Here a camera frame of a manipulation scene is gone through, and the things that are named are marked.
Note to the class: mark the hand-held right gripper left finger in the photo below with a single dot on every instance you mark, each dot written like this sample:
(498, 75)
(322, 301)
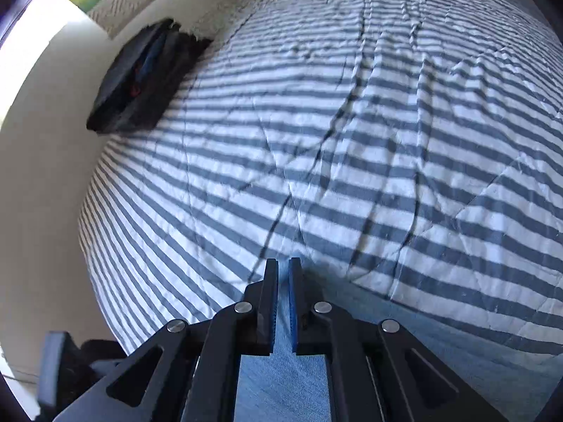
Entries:
(272, 299)

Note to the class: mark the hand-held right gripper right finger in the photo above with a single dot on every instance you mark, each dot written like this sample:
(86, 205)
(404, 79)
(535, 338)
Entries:
(295, 307)

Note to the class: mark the stack of black folded clothes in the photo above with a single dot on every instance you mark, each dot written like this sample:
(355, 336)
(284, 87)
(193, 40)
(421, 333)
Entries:
(140, 79)

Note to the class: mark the blue white striped quilt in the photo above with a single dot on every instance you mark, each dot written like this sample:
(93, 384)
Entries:
(330, 140)

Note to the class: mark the light blue denim jeans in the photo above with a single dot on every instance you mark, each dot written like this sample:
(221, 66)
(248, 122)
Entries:
(440, 343)

